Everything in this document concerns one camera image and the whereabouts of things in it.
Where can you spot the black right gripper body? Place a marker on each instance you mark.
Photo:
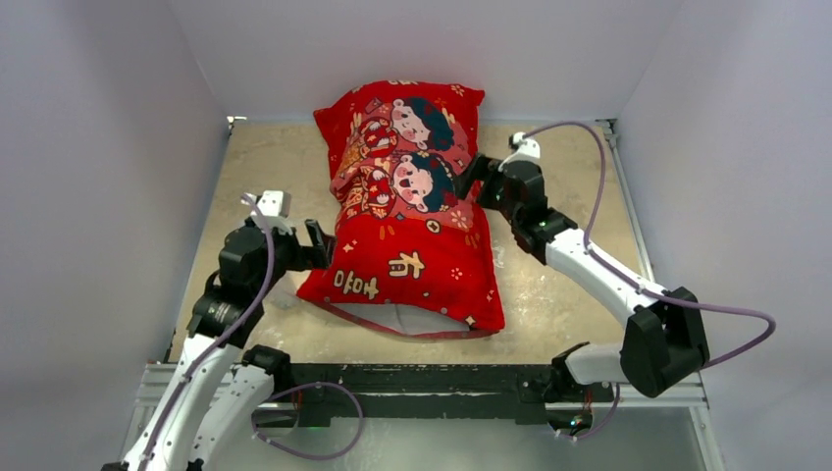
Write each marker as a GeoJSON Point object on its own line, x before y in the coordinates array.
{"type": "Point", "coordinates": [484, 175]}

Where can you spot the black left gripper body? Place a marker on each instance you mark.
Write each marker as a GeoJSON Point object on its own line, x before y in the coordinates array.
{"type": "Point", "coordinates": [288, 253]}

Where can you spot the red printed pillowcase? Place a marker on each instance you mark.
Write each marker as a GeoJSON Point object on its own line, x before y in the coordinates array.
{"type": "Point", "coordinates": [402, 237]}

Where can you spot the white pillow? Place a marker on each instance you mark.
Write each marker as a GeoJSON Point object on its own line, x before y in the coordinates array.
{"type": "Point", "coordinates": [400, 319]}

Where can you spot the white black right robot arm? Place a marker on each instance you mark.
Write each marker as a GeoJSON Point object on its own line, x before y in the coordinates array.
{"type": "Point", "coordinates": [664, 339]}

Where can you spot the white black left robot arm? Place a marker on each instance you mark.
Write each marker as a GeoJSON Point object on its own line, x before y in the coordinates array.
{"type": "Point", "coordinates": [208, 351]}

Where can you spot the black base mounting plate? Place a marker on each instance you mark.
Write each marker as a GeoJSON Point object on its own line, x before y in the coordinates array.
{"type": "Point", "coordinates": [526, 394]}

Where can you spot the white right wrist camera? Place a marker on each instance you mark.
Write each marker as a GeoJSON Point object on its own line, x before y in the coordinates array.
{"type": "Point", "coordinates": [523, 149]}

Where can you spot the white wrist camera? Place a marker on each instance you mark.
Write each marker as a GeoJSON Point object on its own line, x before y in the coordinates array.
{"type": "Point", "coordinates": [269, 211]}
{"type": "Point", "coordinates": [523, 149]}

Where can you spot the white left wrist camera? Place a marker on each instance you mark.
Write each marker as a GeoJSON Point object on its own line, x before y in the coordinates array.
{"type": "Point", "coordinates": [269, 211]}

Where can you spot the metal corner bracket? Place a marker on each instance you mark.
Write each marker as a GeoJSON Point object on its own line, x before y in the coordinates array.
{"type": "Point", "coordinates": [236, 122]}

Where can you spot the aluminium front frame rail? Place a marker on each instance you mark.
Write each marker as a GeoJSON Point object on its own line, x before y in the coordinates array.
{"type": "Point", "coordinates": [631, 432]}

